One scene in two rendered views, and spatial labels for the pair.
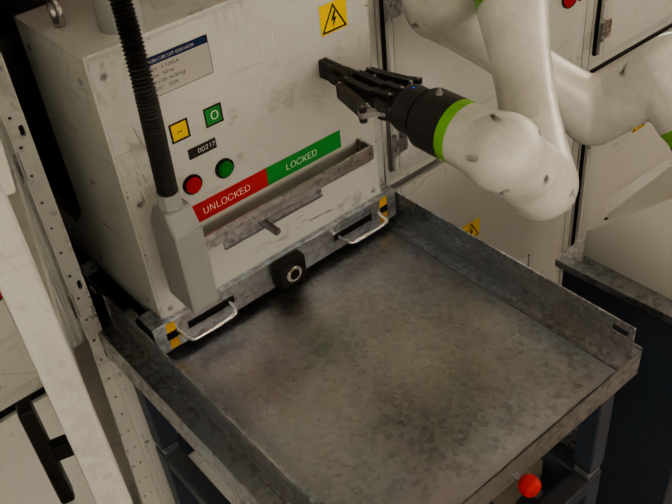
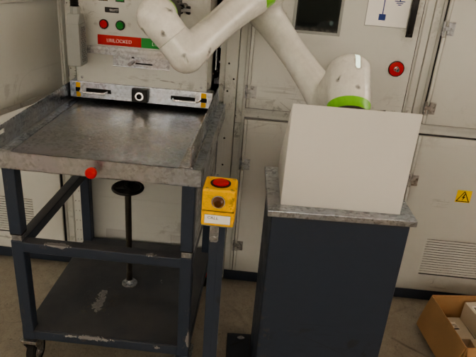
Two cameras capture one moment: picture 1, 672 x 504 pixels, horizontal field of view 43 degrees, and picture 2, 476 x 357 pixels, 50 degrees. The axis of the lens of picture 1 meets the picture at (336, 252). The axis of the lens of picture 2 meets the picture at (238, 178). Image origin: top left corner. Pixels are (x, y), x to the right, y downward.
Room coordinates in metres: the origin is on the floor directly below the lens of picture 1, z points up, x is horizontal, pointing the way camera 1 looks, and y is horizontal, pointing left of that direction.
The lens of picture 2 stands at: (-0.04, -1.36, 1.42)
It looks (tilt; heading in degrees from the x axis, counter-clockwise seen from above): 24 degrees down; 38
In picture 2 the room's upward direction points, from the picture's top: 5 degrees clockwise
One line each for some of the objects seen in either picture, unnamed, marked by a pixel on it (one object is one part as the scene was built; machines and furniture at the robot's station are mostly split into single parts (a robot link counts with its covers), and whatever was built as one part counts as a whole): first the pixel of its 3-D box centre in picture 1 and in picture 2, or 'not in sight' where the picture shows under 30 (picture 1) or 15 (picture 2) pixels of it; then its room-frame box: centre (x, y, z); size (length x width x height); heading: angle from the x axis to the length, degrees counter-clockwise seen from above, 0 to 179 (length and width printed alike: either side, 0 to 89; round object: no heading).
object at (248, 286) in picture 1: (277, 261); (142, 93); (1.18, 0.11, 0.89); 0.54 x 0.05 x 0.06; 126
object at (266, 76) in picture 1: (262, 144); (140, 25); (1.17, 0.10, 1.15); 0.48 x 0.01 x 0.48; 126
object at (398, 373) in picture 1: (358, 351); (127, 129); (1.01, -0.02, 0.82); 0.68 x 0.62 x 0.06; 36
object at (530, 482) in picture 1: (524, 481); (91, 171); (0.72, -0.23, 0.82); 0.04 x 0.03 x 0.03; 36
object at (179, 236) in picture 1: (182, 251); (76, 39); (0.99, 0.23, 1.09); 0.08 x 0.05 x 0.17; 36
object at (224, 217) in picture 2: not in sight; (219, 201); (0.80, -0.64, 0.85); 0.08 x 0.08 x 0.10; 36
